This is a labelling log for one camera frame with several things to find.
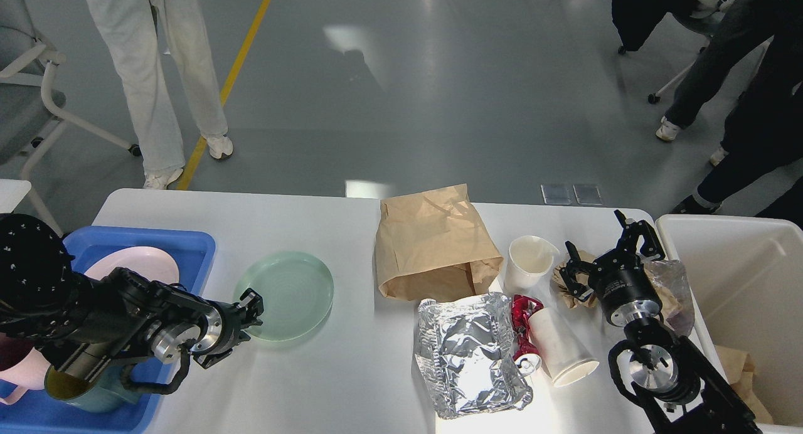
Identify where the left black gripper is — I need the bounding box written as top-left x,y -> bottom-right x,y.
190,288 -> 264,370

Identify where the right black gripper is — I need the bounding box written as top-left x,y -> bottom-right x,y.
560,210 -> 666,327

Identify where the green plate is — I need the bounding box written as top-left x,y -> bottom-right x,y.
233,251 -> 334,342

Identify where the blue-grey HOME mug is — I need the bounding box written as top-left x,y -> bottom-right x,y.
44,366 -> 142,413

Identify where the pink ribbed mug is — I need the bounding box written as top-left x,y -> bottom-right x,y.
1,334 -> 51,405

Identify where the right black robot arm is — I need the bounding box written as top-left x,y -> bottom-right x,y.
560,210 -> 760,433

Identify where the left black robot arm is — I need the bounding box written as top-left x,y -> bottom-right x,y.
1,213 -> 264,394

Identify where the clear plastic bag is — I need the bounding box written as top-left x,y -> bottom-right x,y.
644,260 -> 695,337

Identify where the crumpled brown paper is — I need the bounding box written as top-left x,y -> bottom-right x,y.
550,249 -> 598,309

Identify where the right metal floor plate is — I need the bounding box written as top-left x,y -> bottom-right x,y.
572,184 -> 604,206

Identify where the metal floor plate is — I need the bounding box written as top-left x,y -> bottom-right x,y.
572,184 -> 604,206
540,184 -> 573,206

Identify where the upright white paper cup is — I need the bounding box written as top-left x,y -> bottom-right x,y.
502,236 -> 559,295

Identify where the left metal floor plate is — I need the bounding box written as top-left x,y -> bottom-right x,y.
540,184 -> 573,206

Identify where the red crumpled wrapper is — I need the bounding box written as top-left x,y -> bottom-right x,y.
511,294 -> 544,361

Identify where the lying white paper cup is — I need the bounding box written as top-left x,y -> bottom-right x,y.
528,307 -> 600,388

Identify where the pink plate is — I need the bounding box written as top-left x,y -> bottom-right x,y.
83,246 -> 179,285

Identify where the white plastic bin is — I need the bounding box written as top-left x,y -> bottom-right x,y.
656,214 -> 802,433

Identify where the brown paper in bin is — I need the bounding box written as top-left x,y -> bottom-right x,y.
715,345 -> 774,425

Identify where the crumpled aluminium foil tray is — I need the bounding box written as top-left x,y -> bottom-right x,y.
413,293 -> 533,420

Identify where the brown paper bag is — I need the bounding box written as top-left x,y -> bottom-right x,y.
374,184 -> 504,302

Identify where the person in black trousers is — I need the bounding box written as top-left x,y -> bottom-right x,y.
671,32 -> 801,214

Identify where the blue plastic tray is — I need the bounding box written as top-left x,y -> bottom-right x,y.
1,226 -> 216,433

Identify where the white side table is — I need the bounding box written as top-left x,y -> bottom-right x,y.
0,179 -> 32,214

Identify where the chair with black jacket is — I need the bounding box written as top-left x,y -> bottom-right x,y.
609,0 -> 744,104

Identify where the grey office chair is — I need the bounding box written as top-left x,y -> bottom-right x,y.
1,0 -> 141,236

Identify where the person in dark trousers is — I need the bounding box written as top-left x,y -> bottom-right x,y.
656,0 -> 802,152

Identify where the person in light trousers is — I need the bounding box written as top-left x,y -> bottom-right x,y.
86,0 -> 233,190

